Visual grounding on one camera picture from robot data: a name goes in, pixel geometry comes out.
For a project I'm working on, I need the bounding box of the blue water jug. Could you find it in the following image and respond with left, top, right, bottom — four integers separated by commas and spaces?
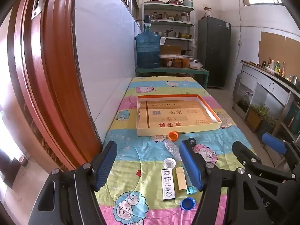
135, 31, 162, 69

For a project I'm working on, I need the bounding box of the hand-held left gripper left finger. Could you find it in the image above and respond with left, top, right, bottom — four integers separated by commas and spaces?
28, 141, 118, 225

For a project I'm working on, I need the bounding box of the grey gas cylinder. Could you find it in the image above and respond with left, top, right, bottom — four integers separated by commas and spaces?
233, 74, 242, 99

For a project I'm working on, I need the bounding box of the dark grey refrigerator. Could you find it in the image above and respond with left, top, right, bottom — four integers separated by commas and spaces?
197, 17, 231, 88

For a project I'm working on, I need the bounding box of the white metal shelf rack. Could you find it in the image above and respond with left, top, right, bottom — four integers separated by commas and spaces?
142, 2, 195, 59

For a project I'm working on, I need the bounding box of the clear plastic wrapper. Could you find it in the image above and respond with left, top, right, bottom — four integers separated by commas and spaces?
164, 141, 183, 162

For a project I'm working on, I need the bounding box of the brown cardboard box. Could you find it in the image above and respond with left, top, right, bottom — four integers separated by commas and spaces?
160, 45, 182, 55

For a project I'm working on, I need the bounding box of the blue bottle cap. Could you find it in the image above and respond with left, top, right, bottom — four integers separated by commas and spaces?
180, 197, 196, 211

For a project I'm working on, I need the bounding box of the water jug pump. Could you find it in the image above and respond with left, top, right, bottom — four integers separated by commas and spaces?
143, 15, 152, 32

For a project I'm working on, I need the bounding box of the white cartoon printed lighter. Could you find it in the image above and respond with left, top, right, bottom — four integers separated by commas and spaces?
161, 169, 176, 201

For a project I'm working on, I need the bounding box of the potted plant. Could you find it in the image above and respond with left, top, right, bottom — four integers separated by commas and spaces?
246, 103, 270, 133

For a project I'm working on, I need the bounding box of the gold lighter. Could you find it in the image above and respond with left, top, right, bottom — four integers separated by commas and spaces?
175, 167, 187, 191

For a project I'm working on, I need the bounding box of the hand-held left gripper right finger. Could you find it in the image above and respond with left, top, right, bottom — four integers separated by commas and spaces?
179, 140, 272, 225

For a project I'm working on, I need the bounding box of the white bottle cap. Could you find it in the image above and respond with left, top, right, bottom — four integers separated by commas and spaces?
163, 158, 177, 169

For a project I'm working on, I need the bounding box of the metal cooking pot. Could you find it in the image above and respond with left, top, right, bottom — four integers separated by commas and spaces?
157, 29, 174, 37

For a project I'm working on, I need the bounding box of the red-brown wooden door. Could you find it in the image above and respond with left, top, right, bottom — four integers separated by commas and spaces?
7, 0, 104, 171

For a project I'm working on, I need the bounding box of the colourful cartoon printed blanket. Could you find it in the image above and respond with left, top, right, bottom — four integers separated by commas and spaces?
94, 76, 256, 225

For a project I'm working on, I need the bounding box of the shallow orange-rimmed cardboard tray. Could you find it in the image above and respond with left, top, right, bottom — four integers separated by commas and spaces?
136, 94, 222, 137

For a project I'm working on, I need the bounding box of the cardboard sheet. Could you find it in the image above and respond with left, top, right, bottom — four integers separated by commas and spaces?
259, 31, 300, 64

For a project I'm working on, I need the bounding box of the grey kitchen counter cabinet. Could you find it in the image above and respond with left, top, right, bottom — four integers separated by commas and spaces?
234, 60, 300, 143

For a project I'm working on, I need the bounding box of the green table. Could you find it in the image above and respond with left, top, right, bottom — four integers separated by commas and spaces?
135, 67, 209, 89

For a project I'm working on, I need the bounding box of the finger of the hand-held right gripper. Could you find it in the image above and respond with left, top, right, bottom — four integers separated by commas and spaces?
262, 133, 300, 172
232, 141, 297, 183

